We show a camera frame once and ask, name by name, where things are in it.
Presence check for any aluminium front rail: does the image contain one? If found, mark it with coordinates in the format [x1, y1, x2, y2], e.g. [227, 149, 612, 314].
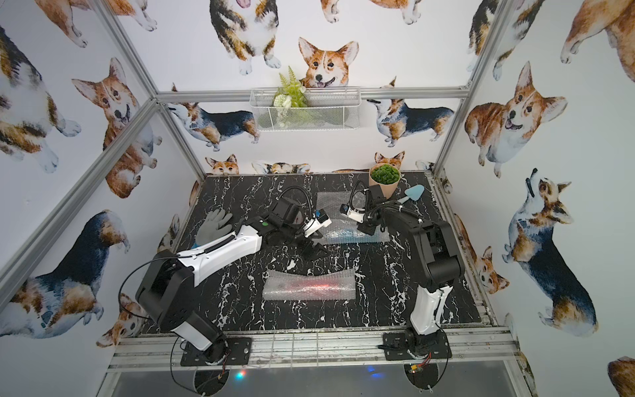
[107, 327, 519, 372]

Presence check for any bubble wrap sheet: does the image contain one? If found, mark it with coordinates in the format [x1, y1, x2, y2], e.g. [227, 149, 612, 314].
[262, 269, 357, 301]
[317, 191, 390, 245]

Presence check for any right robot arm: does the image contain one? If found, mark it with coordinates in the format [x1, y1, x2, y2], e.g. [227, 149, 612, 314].
[349, 185, 465, 357]

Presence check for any red wine bottle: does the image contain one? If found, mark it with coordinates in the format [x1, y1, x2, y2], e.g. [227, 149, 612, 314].
[285, 282, 347, 300]

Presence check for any white wire wall basket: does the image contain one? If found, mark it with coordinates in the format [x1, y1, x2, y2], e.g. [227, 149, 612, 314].
[250, 88, 361, 132]

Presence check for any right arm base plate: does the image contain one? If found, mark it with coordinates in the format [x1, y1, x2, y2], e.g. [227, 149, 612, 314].
[377, 329, 452, 361]

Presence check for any teal garden trowel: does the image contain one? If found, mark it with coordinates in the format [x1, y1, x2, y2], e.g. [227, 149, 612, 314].
[397, 185, 426, 204]

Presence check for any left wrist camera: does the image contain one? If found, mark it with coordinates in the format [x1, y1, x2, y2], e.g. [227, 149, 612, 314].
[303, 209, 332, 238]

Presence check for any blue wine bottle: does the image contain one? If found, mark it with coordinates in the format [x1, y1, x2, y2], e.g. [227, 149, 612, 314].
[323, 231, 382, 244]

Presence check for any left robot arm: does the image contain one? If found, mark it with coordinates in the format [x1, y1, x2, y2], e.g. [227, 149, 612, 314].
[136, 198, 332, 365]

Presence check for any artificial fern with flower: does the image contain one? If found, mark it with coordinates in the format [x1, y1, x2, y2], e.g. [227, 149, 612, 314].
[272, 67, 308, 128]

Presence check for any grey work glove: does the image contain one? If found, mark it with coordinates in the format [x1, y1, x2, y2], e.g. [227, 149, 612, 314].
[194, 209, 233, 246]

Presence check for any potted green plant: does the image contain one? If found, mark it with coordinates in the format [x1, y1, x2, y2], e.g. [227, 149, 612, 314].
[369, 163, 402, 199]

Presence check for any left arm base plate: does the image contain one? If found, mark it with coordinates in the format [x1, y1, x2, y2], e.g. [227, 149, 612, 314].
[180, 337, 253, 367]

